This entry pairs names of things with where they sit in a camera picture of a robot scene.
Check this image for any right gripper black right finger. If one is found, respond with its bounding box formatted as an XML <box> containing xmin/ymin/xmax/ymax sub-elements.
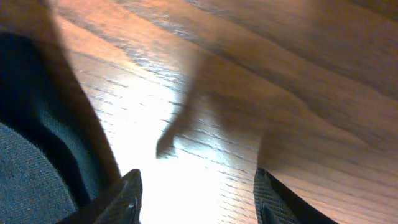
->
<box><xmin>253</xmin><ymin>168</ymin><xmax>336</xmax><ymax>224</ymax></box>

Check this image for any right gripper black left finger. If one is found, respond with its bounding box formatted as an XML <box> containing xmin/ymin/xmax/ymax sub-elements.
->
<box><xmin>57</xmin><ymin>169</ymin><xmax>143</xmax><ymax>224</ymax></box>

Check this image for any black polo shirt white logo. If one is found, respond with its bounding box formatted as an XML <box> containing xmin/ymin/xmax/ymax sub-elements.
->
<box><xmin>1</xmin><ymin>33</ymin><xmax>108</xmax><ymax>223</ymax></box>

